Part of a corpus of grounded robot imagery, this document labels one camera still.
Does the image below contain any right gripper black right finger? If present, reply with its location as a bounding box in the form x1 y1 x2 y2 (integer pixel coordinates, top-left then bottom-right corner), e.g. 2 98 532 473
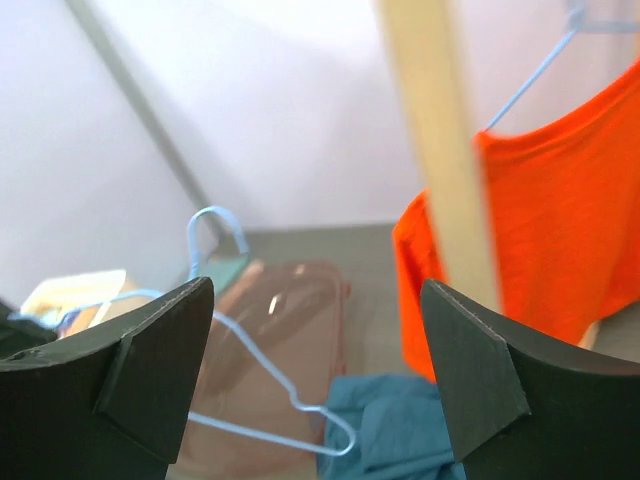
421 280 639 479

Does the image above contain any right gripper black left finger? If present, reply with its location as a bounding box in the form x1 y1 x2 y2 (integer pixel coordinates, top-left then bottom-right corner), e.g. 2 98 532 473
1 277 214 479

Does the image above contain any blue t shirt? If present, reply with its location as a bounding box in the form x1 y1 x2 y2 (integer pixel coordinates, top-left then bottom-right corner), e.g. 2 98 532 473
316 374 466 479

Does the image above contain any light blue wire hanger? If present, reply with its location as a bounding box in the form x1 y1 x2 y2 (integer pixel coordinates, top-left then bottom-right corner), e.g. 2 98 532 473
8 206 357 458

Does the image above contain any orange t shirt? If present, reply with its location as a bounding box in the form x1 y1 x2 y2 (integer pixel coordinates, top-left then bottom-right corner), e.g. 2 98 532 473
392 57 640 384

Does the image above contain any light blue hanger orange shirt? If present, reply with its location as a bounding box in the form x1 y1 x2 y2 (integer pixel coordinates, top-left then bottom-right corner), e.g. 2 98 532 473
486 0 639 130

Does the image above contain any white drawer box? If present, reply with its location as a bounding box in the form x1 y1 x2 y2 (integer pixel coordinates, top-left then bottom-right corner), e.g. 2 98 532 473
20 270 148 337

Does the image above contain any teal book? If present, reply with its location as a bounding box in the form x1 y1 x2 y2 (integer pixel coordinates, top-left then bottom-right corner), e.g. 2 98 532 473
200 255 250 283

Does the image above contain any pink transparent plastic bin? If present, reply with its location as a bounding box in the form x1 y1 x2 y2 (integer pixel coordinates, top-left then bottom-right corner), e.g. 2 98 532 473
170 261 350 479

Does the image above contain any wooden clothes rack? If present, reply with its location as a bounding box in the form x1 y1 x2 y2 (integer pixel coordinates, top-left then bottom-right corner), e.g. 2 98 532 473
379 1 502 311

